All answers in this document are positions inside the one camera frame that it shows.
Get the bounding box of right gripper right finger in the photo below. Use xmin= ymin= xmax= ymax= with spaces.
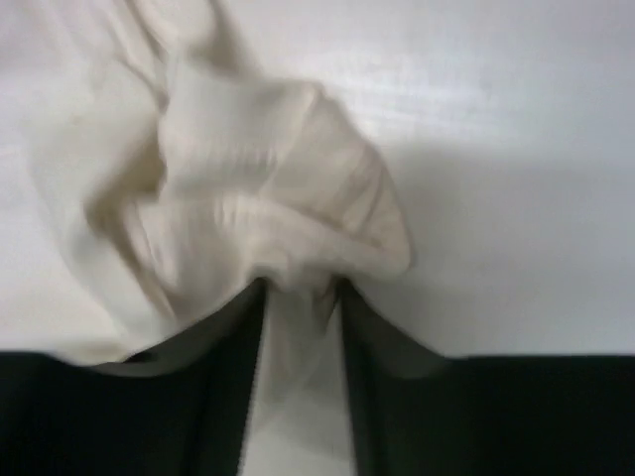
xmin=338 ymin=281 xmax=634 ymax=475

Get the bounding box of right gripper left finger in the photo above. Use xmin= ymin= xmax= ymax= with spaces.
xmin=1 ymin=281 xmax=266 ymax=475

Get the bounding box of white t shirt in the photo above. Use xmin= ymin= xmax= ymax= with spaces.
xmin=1 ymin=1 xmax=412 ymax=475

